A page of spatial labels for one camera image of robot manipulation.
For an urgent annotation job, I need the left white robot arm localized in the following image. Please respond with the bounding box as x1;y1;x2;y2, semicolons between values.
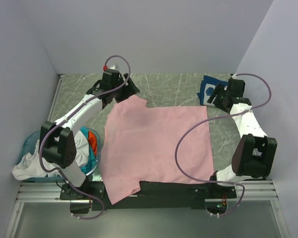
39;68;139;199

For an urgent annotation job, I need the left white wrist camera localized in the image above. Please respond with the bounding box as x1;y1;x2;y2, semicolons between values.
103;64;119;71

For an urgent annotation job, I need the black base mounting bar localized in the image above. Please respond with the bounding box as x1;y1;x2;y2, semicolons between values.
59;180;236;214

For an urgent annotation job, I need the folded blue printed t shirt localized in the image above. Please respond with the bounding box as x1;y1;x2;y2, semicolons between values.
197;75;228;107

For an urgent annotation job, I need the teal t shirt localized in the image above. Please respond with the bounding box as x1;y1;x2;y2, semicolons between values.
80;127;100;174

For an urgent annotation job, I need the pink t shirt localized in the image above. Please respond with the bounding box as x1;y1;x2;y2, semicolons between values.
100;96;214;204

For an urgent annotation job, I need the white t shirt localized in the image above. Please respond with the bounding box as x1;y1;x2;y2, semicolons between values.
12;131;89;180

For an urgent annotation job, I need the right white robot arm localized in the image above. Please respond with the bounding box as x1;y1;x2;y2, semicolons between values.
208;77;277;198

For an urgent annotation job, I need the blue plastic laundry basket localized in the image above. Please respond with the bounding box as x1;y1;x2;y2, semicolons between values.
19;129;102;182

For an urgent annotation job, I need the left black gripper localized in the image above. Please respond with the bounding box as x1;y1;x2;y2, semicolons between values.
112;74;140;104

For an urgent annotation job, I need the orange t shirt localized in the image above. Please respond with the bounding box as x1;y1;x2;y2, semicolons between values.
87;131;98;155

